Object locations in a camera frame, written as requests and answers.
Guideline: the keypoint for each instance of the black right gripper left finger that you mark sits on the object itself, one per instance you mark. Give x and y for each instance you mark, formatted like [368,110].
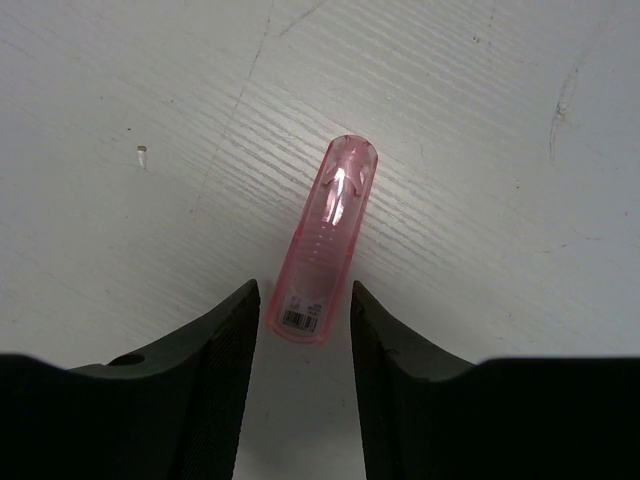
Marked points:
[172,409]

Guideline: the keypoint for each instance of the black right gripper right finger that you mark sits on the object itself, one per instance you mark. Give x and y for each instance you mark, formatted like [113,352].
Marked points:
[425,413]

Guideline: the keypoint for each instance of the pink correction tape case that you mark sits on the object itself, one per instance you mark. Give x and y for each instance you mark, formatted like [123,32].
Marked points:
[310,285]

